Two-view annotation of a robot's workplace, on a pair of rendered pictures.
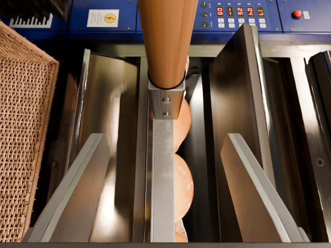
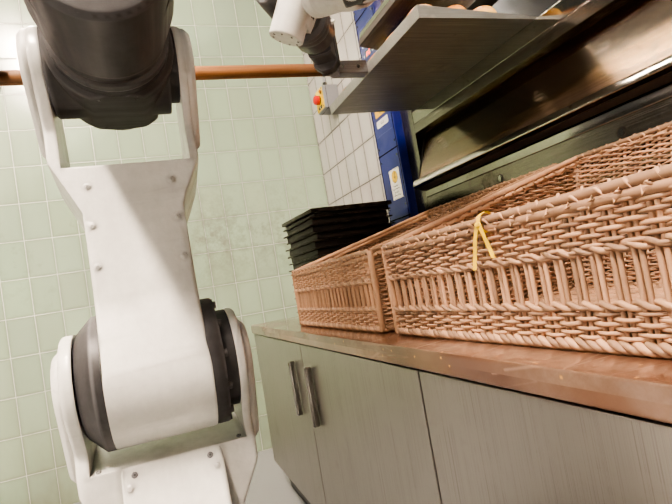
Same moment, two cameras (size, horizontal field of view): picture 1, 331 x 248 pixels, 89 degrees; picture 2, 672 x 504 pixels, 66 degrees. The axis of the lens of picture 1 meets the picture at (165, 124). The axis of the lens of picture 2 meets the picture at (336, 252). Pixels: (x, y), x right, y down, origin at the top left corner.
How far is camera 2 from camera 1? 1.23 m
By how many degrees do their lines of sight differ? 55
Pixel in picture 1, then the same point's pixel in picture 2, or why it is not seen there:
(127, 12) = (388, 162)
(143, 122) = (455, 100)
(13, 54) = not seen: hidden behind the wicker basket
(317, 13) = not seen: outside the picture
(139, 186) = (497, 72)
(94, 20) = (398, 191)
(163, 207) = (386, 46)
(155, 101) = (343, 70)
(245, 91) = (391, 17)
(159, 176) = (380, 55)
